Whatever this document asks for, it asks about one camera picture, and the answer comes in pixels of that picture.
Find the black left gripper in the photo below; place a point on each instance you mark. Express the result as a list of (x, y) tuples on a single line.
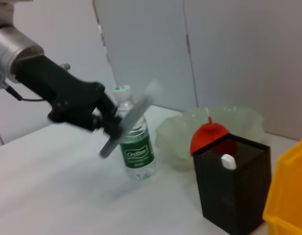
[(62, 98)]

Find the grey marker pen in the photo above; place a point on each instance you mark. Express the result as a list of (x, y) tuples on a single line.
[(131, 117)]

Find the clear water bottle green label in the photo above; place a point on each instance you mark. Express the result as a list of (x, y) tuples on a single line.
[(138, 151)]

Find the red-orange fruit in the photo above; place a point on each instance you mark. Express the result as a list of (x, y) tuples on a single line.
[(207, 134)]

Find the green utility knife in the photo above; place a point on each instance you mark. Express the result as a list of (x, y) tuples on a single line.
[(228, 161)]

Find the translucent green glass fruit plate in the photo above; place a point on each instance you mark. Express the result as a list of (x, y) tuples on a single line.
[(180, 137)]

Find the black mesh pen holder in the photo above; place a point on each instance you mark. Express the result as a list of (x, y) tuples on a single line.
[(234, 195)]

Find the yellow plastic bin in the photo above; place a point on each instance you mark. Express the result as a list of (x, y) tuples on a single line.
[(290, 195)]

